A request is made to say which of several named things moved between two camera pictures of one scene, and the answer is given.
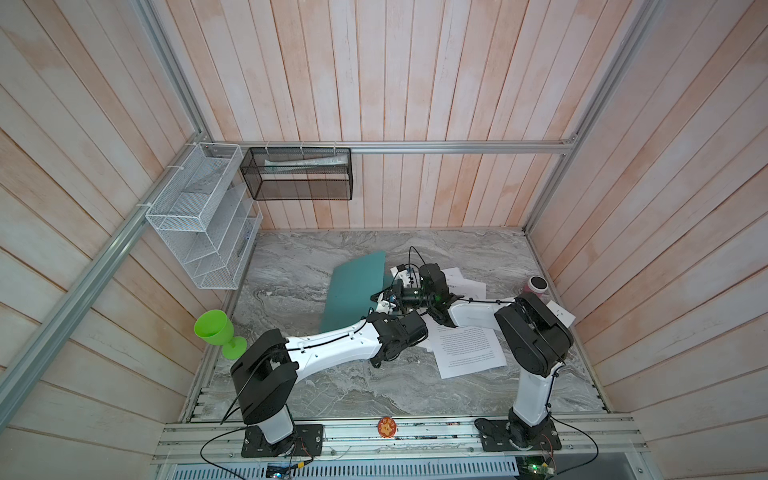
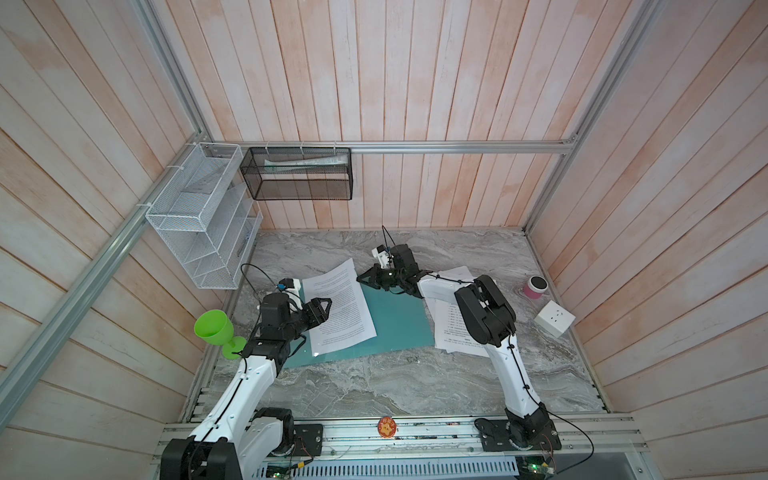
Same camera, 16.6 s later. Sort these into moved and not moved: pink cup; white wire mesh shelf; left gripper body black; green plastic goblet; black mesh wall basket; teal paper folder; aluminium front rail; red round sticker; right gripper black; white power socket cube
Moved: left gripper body black; right gripper black; teal paper folder
Not moved: white power socket cube; red round sticker; green plastic goblet; aluminium front rail; pink cup; black mesh wall basket; white wire mesh shelf
